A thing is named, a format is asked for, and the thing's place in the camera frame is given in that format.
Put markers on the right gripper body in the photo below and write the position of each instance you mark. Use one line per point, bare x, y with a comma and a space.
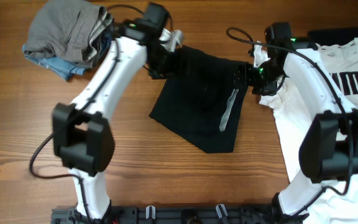
263, 79

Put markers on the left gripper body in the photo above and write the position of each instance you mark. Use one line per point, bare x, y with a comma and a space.
167, 65

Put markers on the black shorts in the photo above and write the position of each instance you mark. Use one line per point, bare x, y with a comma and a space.
202, 102

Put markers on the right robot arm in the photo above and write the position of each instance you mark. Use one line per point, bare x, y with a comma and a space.
329, 150

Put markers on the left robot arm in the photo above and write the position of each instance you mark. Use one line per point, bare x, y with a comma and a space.
82, 136

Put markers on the white Puma t-shirt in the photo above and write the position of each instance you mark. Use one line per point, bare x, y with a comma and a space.
292, 120

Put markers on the black garment at back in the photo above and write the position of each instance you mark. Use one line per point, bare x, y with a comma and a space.
340, 36

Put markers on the grey folded garment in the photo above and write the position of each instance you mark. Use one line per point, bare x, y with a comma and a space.
70, 30

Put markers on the blue folded garment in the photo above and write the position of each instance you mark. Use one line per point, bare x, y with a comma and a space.
64, 69

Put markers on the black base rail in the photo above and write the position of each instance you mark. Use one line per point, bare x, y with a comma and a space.
218, 214

